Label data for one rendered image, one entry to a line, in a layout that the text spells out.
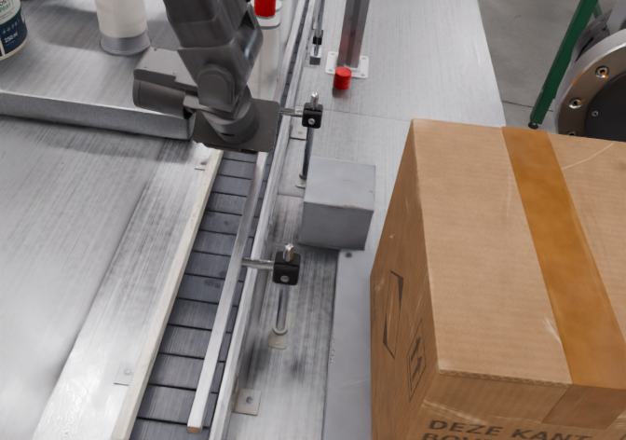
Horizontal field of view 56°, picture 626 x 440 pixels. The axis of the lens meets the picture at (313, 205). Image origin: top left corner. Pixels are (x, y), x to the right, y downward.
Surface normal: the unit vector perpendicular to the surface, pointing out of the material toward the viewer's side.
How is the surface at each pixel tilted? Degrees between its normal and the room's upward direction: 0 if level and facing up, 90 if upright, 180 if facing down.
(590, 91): 90
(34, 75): 0
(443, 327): 0
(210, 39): 102
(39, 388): 0
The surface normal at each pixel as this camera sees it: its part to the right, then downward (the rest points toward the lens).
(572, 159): 0.10, -0.71
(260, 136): 0.01, -0.10
